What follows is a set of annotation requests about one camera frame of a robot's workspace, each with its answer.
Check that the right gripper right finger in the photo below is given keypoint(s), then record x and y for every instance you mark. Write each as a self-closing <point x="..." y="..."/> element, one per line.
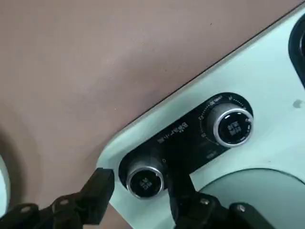
<point x="183" y="205"/>

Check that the black silver control knob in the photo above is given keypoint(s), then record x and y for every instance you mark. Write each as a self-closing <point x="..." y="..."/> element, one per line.
<point x="234" y="128"/>
<point x="145" y="184"/>

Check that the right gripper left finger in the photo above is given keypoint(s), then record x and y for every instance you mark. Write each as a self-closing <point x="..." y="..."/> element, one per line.
<point x="95" y="198"/>

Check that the mint green cooking machine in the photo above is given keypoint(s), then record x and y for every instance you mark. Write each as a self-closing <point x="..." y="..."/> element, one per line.
<point x="262" y="71"/>

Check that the pale green round plate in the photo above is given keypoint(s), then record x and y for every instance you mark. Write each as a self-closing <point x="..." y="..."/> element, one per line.
<point x="3" y="181"/>

